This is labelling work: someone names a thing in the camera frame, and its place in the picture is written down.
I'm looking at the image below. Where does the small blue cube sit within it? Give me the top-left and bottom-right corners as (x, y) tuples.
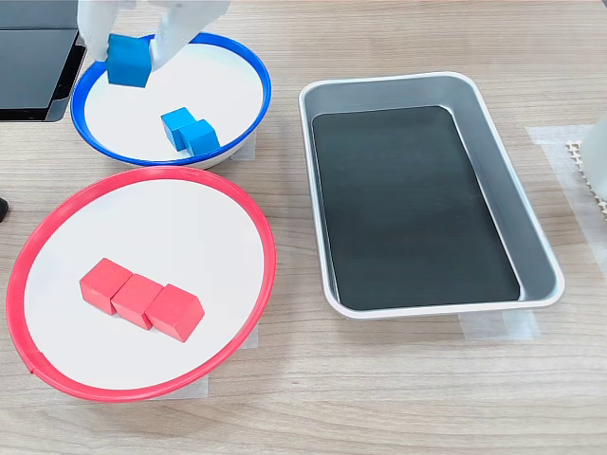
(159, 106), (198, 152)
(178, 118), (221, 158)
(106, 33), (154, 89)

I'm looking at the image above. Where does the small red cube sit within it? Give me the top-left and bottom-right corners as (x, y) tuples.
(79, 257), (134, 317)
(110, 273), (165, 332)
(144, 282), (206, 343)

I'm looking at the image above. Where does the blue-rimmed white plate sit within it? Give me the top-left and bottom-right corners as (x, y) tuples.
(69, 30), (273, 171)

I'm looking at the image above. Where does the black flat device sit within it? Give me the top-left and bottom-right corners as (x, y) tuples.
(0, 0), (89, 123)

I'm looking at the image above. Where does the red-rimmed white plate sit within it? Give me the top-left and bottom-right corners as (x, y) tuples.
(6, 165), (278, 404)

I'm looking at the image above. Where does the black tray mat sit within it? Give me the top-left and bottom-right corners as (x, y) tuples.
(311, 104), (522, 312)

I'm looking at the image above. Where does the steel tray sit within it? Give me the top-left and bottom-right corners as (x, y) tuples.
(298, 70), (566, 321)

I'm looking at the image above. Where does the pale perforated base plate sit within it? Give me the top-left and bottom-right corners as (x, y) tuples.
(563, 139), (607, 222)

